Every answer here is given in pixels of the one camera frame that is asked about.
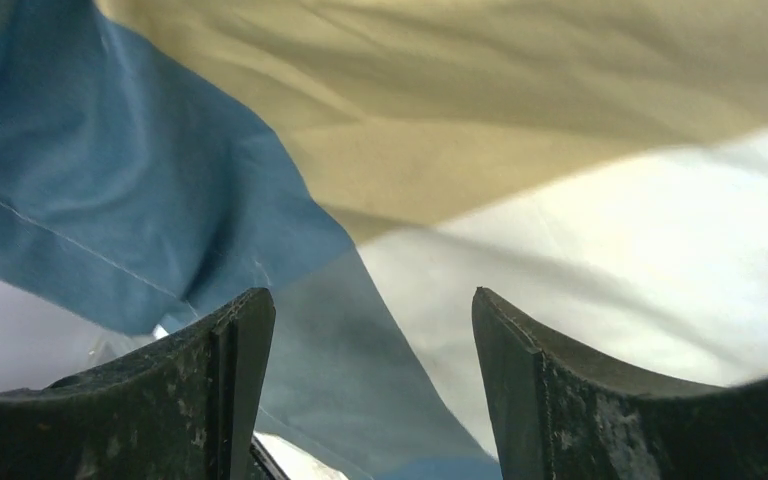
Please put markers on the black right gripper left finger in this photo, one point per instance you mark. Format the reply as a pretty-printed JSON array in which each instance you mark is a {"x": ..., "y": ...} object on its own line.
[{"x": 182, "y": 407}]

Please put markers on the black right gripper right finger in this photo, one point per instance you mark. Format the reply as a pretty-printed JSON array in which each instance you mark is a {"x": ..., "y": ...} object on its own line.
[{"x": 560, "y": 409}]

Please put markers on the blue beige checked pillowcase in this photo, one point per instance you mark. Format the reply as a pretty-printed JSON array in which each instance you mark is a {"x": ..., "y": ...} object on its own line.
[{"x": 600, "y": 165}]

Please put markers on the white pillow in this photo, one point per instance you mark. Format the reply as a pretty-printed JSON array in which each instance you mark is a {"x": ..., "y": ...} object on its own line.
[{"x": 41, "y": 343}]

